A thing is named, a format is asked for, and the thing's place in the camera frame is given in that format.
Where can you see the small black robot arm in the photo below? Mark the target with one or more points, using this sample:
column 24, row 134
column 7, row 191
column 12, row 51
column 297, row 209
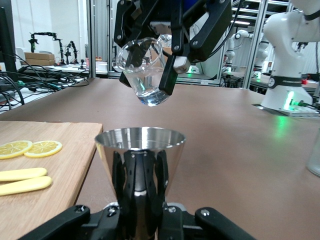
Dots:
column 60, row 47
column 73, row 50

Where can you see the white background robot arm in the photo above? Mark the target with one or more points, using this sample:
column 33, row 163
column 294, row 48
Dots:
column 240, row 36

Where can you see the steel hourglass jigger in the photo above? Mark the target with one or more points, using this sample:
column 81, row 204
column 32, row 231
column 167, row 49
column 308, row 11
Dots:
column 140, row 175

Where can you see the wooden cutting board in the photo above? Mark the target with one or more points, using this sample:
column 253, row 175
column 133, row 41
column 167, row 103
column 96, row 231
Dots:
column 62, row 190

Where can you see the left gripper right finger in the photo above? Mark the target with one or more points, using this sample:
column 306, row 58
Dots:
column 212, row 222

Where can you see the green sleeved glass bottle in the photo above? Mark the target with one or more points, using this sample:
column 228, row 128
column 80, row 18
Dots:
column 315, row 155

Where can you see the lemon slice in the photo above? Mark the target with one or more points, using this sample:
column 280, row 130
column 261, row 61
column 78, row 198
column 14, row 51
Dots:
column 12, row 148
column 46, row 148

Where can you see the black monitor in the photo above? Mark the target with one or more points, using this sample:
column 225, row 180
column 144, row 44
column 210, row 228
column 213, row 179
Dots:
column 6, row 45

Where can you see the clear glass measuring cup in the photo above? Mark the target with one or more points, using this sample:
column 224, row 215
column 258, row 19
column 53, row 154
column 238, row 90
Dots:
column 150, row 85

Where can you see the aluminium frame post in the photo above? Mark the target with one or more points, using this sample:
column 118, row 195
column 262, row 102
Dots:
column 253, row 45
column 92, row 37

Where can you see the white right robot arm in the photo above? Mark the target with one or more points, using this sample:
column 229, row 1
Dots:
column 282, row 62

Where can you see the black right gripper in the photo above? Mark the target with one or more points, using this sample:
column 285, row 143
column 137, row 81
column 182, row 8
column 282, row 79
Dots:
column 160, row 10

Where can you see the yellow plastic knife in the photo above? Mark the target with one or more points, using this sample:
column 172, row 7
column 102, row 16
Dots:
column 30, row 185

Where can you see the cardboard box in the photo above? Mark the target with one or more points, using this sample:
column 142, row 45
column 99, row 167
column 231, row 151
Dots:
column 38, row 55
column 40, row 62

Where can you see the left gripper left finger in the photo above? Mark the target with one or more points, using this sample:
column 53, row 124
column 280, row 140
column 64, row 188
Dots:
column 75, row 220

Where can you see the brown table cover sheet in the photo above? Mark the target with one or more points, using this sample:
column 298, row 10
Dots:
column 225, row 150

